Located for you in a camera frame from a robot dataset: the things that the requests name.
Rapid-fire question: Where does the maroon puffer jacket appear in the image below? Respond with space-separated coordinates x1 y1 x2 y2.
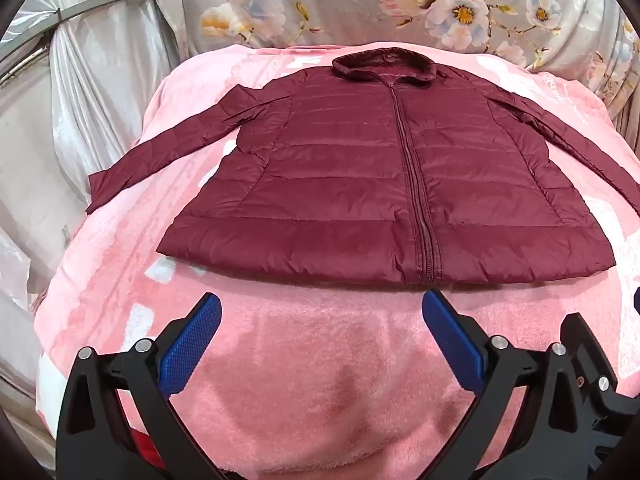
85 50 640 288

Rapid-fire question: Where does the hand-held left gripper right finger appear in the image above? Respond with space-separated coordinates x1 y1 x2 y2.
421 289 602 480

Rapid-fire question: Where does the grey metal tube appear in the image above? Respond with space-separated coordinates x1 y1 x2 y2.
56 0 152 25

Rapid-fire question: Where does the pink fleece blanket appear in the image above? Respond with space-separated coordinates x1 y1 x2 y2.
35 42 640 480

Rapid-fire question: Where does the grey floral bed sheet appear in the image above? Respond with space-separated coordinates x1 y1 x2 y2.
150 0 640 126

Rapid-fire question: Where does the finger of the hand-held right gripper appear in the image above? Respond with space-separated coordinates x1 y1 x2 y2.
559 311 626 426

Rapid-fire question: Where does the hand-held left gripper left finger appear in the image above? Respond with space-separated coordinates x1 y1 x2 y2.
56 291 227 480

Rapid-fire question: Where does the red object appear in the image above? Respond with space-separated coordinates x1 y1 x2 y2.
130 426 167 467

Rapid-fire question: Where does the silver satin curtain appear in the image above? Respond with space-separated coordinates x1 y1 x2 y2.
0 0 196 466

